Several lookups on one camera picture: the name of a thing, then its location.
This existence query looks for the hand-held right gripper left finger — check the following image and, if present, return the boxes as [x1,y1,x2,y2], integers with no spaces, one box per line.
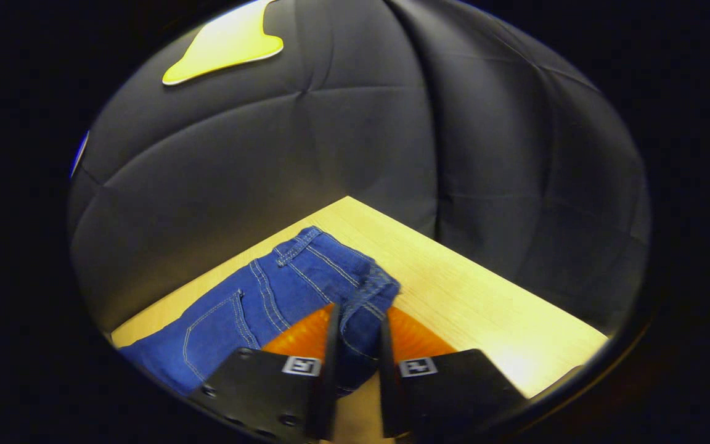
[189,302,342,442]

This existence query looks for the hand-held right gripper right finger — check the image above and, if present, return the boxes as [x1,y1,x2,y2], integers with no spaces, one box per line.
[380,306,528,440]

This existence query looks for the blue jeans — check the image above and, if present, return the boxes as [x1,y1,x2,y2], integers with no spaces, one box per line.
[120,226,402,398]

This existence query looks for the black backdrop cloth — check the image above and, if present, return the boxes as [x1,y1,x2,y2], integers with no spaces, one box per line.
[67,0,650,337]

